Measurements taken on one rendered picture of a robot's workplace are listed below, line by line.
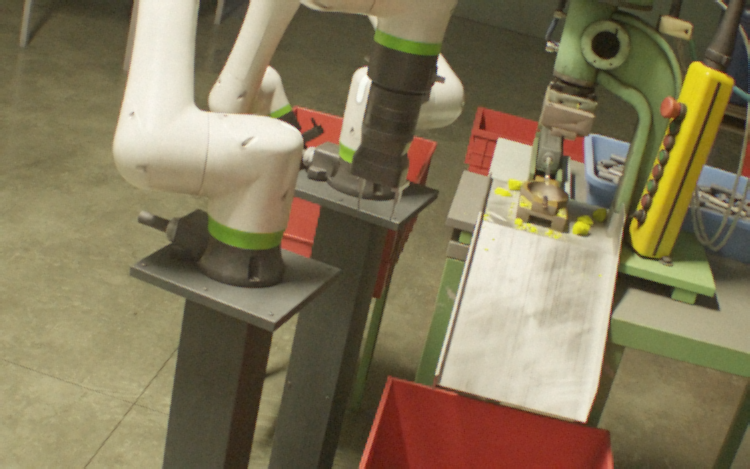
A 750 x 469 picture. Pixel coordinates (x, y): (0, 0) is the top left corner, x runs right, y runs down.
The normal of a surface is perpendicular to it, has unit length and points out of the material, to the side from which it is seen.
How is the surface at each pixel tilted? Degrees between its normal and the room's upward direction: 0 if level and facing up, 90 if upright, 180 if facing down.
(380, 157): 87
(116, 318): 0
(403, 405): 90
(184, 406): 90
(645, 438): 0
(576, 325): 30
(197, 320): 90
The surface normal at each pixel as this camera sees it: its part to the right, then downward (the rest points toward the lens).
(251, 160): 0.22, 0.33
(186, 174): 0.18, 0.61
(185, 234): -0.33, 0.12
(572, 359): 0.09, -0.63
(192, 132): 0.31, -0.41
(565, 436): -0.16, 0.33
